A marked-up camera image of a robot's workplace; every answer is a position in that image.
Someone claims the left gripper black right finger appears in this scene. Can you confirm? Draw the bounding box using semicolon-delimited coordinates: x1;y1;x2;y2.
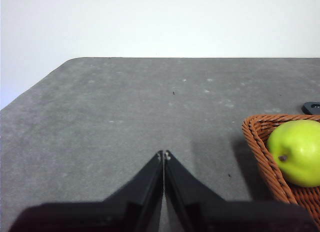
163;149;320;232

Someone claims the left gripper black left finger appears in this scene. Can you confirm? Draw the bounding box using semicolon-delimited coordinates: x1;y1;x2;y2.
8;150;164;232

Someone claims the brown wicker basket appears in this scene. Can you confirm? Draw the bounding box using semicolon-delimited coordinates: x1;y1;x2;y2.
241;113;320;222

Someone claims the green apple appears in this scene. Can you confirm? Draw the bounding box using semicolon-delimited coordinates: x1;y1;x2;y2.
266;120;320;188

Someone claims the dark flat cutting board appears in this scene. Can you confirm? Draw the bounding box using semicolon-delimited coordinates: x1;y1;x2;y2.
301;101;320;115

